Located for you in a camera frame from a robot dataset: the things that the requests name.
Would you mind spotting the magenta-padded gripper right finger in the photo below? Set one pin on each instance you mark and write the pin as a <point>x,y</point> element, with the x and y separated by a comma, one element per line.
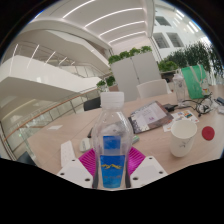
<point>148,171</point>

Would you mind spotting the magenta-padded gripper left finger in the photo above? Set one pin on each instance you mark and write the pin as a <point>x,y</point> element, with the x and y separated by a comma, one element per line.
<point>75,173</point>

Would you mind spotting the clear blue-labelled water bottle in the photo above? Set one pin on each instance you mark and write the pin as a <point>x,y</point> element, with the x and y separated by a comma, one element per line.
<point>112,133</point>

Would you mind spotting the white paper-look mug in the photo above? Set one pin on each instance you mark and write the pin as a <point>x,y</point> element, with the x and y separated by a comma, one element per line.
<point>182,138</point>

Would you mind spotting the white paper sheet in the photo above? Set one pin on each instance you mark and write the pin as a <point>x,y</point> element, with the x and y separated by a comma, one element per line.
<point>54,127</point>

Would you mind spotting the brown clipboard with papers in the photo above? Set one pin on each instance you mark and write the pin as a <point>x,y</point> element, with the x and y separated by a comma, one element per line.
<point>150,116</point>

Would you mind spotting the colourful sticker card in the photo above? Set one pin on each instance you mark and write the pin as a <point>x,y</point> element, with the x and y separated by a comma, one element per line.
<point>185,116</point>

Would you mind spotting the black office chair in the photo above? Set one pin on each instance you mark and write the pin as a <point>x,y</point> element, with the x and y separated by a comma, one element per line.
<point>91,104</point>

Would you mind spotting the flat round red coaster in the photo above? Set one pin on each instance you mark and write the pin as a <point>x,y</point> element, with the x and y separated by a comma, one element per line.
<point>208,133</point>

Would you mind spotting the white office chair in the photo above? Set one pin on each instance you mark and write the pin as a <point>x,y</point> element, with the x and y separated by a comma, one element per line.
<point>153,89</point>

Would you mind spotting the clear shaker bottle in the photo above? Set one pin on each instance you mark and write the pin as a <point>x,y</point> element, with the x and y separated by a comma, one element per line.
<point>179,88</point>

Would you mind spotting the white cabinet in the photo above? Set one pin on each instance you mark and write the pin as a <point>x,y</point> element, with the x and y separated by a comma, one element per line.
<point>133,75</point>

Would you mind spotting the potted green plants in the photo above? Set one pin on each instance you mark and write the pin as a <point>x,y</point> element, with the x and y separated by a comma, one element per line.
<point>110,81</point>

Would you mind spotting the green tote bag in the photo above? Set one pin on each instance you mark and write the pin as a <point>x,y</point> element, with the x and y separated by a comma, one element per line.
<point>193,81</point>

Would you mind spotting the green plants atop cabinet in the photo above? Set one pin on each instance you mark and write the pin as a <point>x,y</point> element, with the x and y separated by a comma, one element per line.
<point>125,54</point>

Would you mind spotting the green hedge plant row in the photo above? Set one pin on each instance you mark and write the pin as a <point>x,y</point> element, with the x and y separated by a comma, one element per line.
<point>196,56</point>

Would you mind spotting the ceiling light strips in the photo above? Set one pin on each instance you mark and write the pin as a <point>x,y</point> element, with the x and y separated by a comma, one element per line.
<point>115,12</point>

